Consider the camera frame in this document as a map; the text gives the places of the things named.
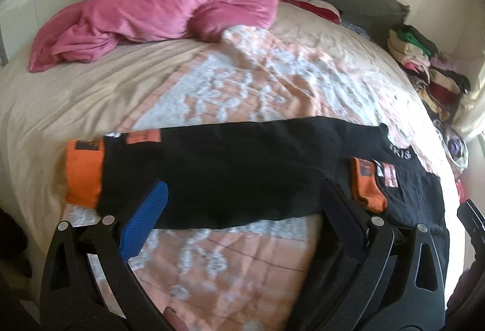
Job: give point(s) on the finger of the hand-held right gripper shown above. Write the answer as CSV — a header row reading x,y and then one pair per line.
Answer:
x,y
473,221

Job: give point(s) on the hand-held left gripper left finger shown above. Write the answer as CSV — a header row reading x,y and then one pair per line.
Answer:
x,y
146,213

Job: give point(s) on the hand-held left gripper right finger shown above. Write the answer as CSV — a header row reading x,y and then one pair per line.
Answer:
x,y
344,225

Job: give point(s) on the black pants with orange cuffs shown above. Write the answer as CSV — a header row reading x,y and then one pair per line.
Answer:
x,y
246,172

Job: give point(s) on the pile of mixed clothes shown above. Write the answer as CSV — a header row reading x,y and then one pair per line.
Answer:
x,y
416,51

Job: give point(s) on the person's left hand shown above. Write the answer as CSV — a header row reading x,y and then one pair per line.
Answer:
x,y
175,319

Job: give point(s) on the purple and white cloth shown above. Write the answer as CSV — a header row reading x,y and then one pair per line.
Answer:
x,y
456,149

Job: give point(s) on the cream curtain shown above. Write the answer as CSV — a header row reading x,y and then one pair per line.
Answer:
x,y
470,107

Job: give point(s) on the peach floral bedspread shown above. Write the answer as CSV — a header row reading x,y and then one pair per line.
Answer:
x,y
246,88

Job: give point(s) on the pink blanket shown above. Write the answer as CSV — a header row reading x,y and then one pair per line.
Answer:
x,y
170,1

